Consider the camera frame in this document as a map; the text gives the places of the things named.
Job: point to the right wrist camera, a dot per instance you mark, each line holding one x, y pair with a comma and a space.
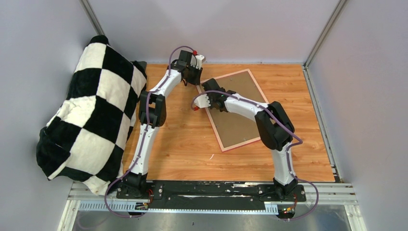
201, 101

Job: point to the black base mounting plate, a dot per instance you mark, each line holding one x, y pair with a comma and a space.
213, 195

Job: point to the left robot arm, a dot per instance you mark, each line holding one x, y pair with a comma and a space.
152, 115

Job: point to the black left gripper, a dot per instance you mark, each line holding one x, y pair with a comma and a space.
196, 81

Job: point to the brown frame backing board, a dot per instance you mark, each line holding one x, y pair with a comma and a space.
239, 127

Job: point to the black white checkered pillow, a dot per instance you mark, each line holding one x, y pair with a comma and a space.
85, 140

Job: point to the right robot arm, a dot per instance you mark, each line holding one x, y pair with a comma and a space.
274, 127

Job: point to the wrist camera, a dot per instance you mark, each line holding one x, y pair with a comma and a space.
197, 61
201, 101

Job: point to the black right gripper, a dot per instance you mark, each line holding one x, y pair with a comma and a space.
211, 106

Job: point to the pink picture frame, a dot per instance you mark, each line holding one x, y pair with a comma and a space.
226, 148

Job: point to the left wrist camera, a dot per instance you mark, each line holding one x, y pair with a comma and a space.
197, 61

